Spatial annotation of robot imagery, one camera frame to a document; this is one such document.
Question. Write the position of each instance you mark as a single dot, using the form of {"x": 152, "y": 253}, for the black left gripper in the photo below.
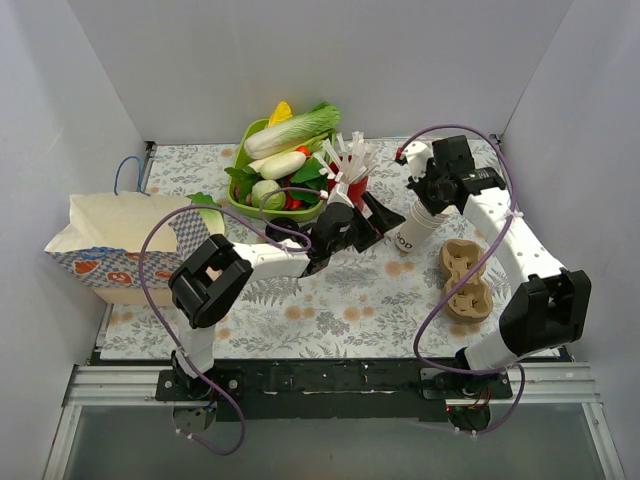
{"x": 365, "y": 226}

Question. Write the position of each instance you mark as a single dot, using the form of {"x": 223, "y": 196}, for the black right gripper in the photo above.
{"x": 427, "y": 185}

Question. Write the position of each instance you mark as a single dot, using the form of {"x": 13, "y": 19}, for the stack of white paper cups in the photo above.
{"x": 419, "y": 225}

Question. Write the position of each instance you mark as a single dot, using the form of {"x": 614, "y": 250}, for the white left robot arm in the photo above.
{"x": 205, "y": 287}

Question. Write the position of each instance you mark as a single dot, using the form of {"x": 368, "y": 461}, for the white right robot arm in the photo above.
{"x": 549, "y": 303}

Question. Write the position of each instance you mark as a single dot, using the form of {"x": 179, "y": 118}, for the patterned paper takeout bag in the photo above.
{"x": 100, "y": 246}

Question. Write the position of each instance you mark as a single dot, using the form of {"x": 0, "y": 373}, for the red straw holder cup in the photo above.
{"x": 356, "y": 192}

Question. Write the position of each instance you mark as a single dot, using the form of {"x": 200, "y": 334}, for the green vegetable basket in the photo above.
{"x": 244, "y": 173}

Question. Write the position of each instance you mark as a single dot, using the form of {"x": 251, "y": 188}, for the white wrapped straw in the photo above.
{"x": 358, "y": 147}

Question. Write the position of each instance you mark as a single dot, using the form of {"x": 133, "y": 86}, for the floral table mat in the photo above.
{"x": 362, "y": 305}

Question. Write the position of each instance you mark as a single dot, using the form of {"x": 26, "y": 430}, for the toy round green cabbage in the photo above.
{"x": 267, "y": 194}

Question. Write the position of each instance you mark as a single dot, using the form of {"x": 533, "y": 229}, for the stack of black lids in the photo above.
{"x": 282, "y": 228}

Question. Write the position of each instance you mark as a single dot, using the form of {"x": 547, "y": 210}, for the toy white radish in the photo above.
{"x": 282, "y": 165}

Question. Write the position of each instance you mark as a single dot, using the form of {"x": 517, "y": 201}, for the toy napa cabbage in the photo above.
{"x": 292, "y": 132}

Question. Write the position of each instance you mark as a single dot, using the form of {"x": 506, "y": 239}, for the brown cardboard cup carrier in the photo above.
{"x": 473, "y": 302}

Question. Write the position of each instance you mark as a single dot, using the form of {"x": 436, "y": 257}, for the toy yellow corn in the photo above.
{"x": 281, "y": 113}

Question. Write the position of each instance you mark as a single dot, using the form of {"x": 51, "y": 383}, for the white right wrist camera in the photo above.
{"x": 415, "y": 156}

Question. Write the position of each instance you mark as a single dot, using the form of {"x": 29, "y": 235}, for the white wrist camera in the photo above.
{"x": 415, "y": 156}
{"x": 339, "y": 194}

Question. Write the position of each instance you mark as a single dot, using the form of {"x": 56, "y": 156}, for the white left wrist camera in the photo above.
{"x": 339, "y": 194}

